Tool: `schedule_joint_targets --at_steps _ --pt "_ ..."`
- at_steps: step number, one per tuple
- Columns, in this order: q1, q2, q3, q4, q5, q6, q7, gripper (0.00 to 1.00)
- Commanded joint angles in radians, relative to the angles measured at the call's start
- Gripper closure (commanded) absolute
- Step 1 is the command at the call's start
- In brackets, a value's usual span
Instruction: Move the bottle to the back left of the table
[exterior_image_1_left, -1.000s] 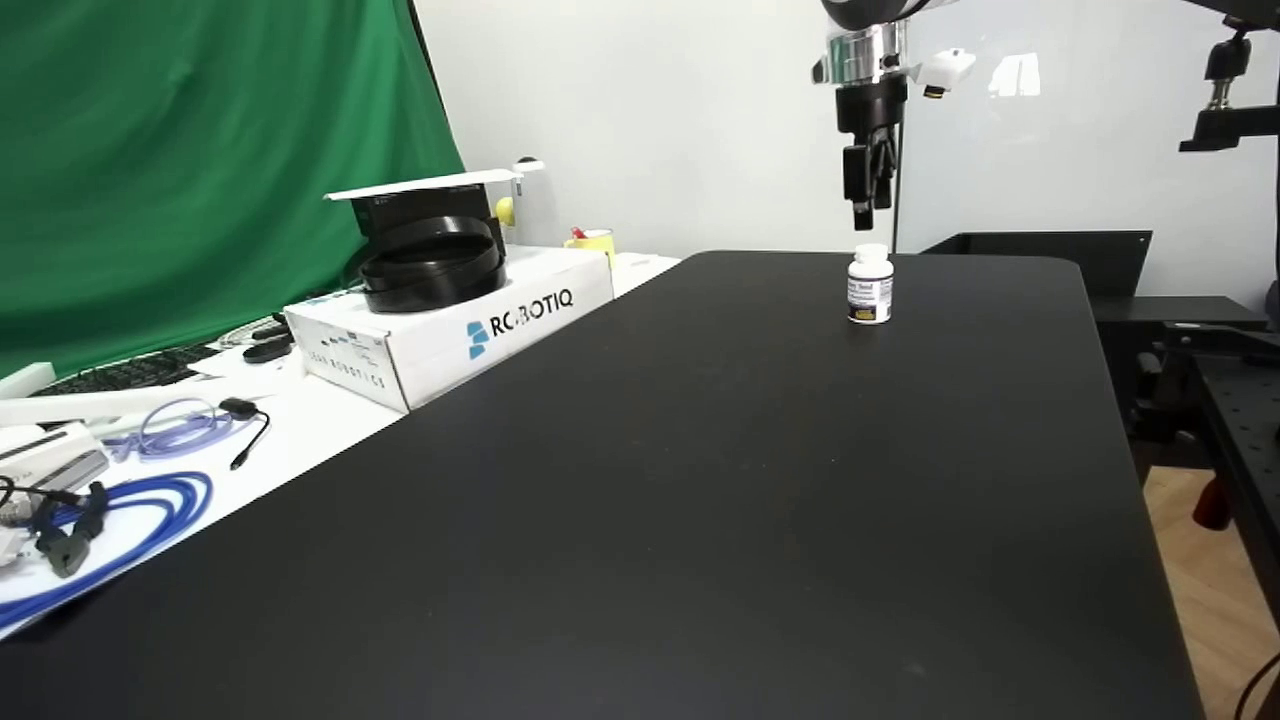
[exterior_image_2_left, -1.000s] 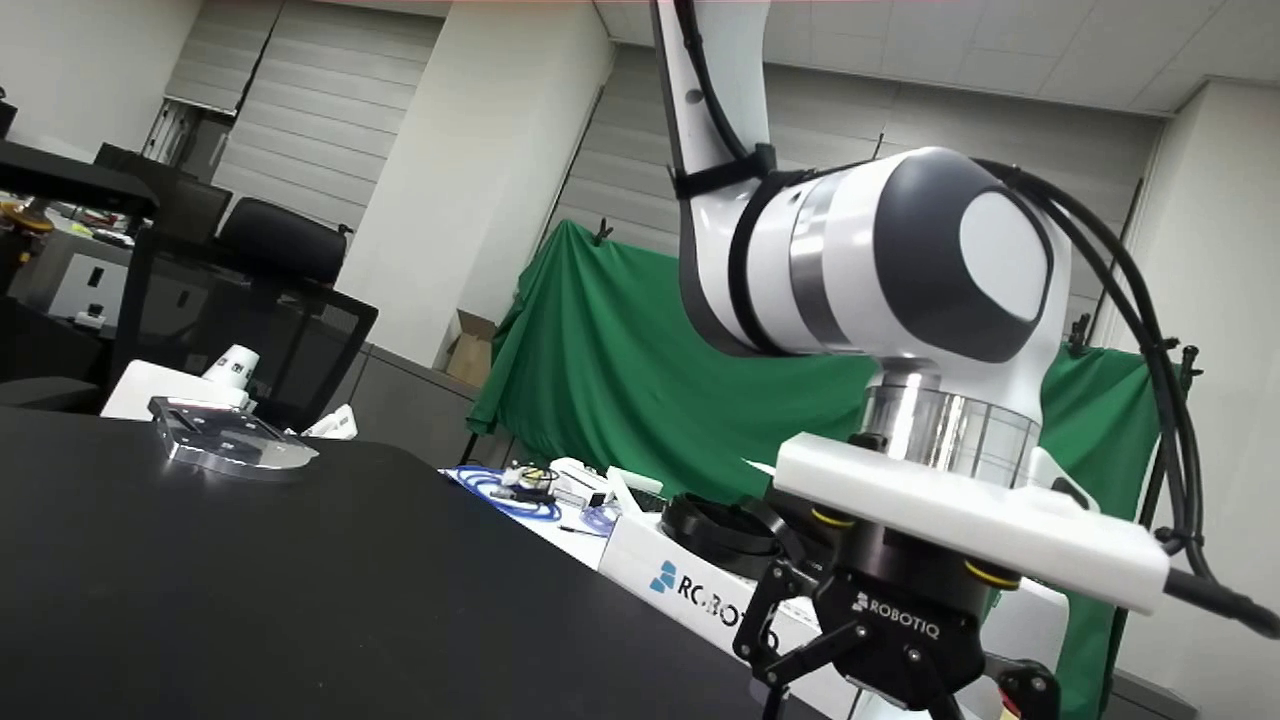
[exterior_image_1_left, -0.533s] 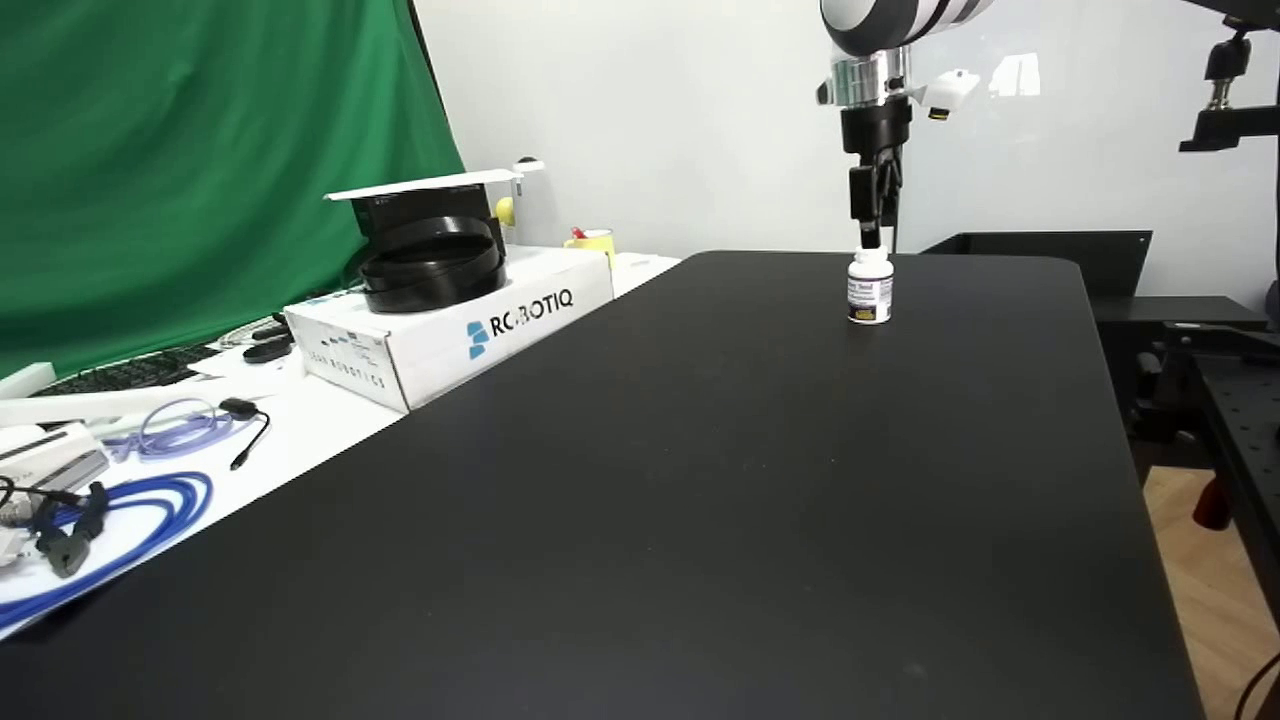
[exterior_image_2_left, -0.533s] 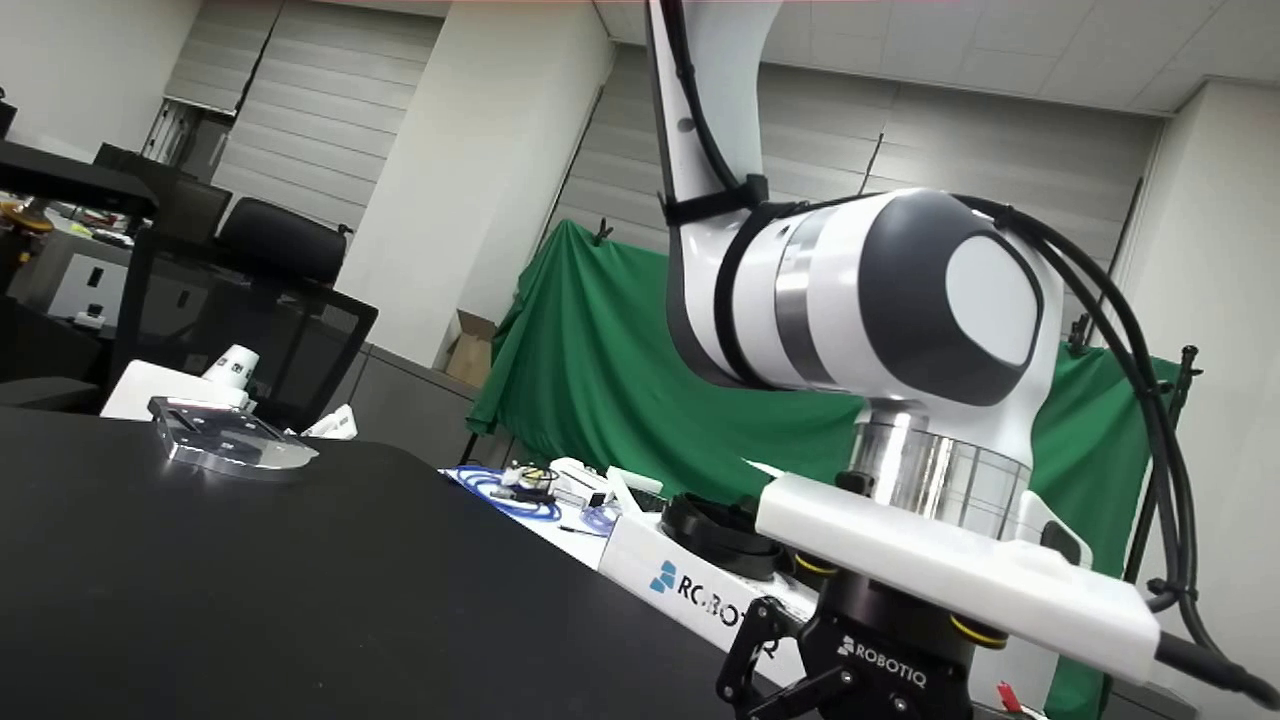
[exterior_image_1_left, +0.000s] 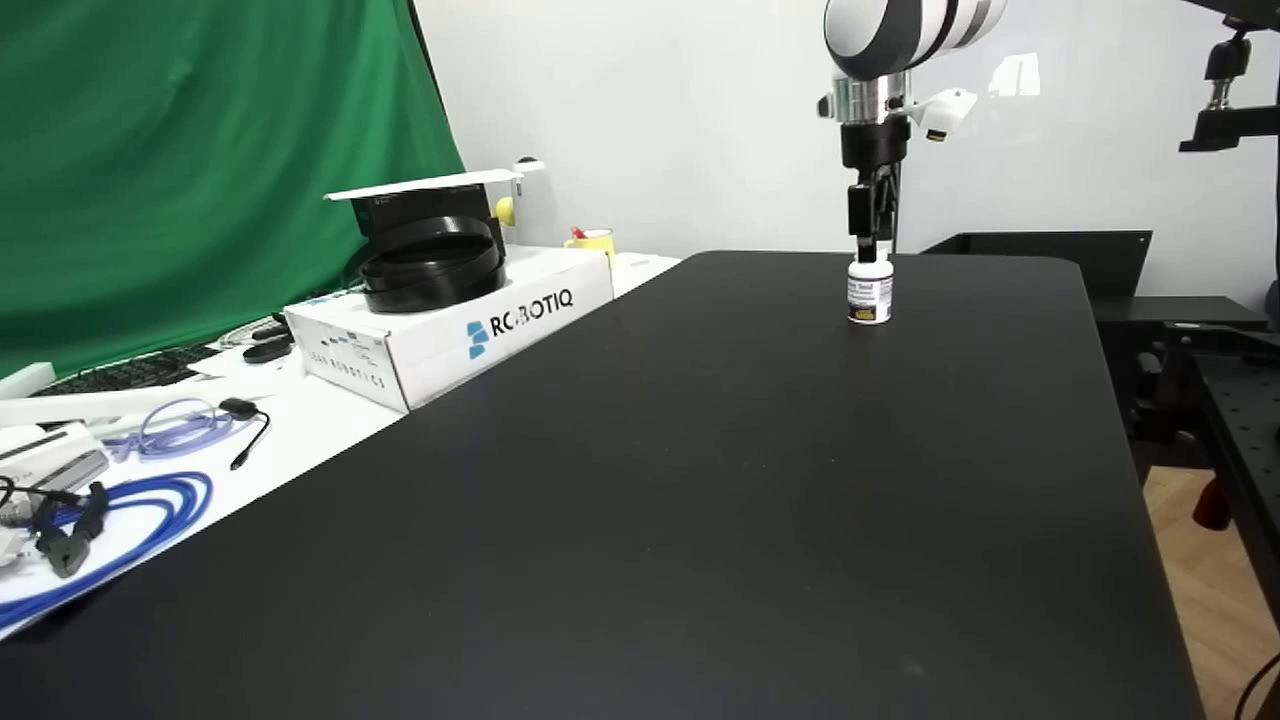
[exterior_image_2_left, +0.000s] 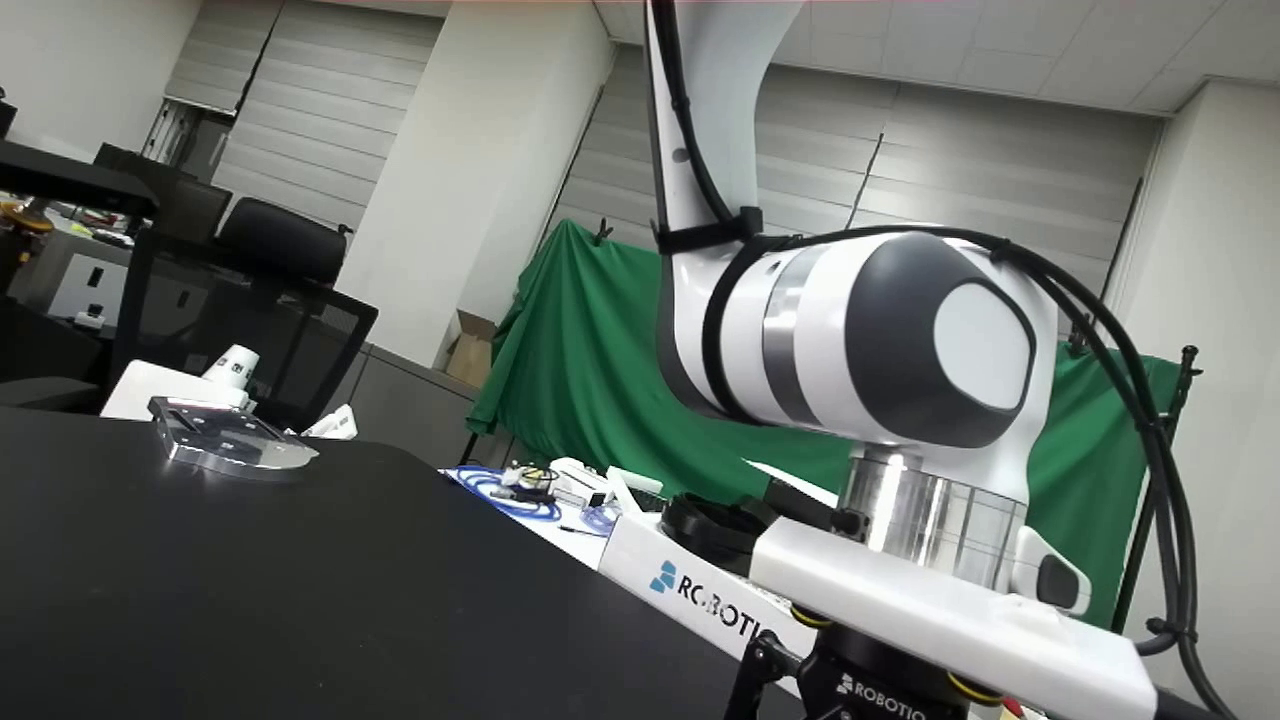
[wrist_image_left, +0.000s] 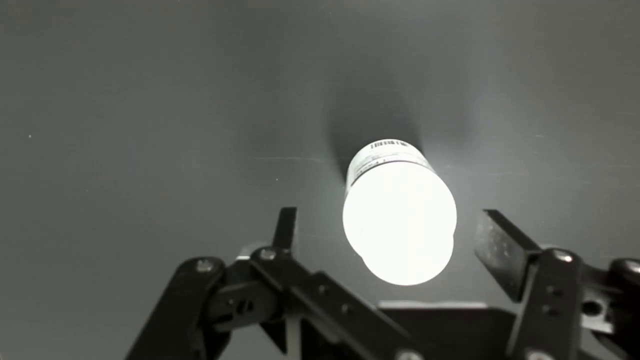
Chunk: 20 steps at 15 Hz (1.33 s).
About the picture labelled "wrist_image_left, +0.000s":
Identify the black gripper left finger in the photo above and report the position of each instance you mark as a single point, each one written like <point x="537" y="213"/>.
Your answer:
<point x="280" y="306"/>

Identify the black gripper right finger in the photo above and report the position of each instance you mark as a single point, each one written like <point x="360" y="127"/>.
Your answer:
<point x="561" y="300"/>

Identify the white pill bottle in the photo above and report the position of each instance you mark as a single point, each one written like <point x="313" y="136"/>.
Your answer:
<point x="401" y="220"/>

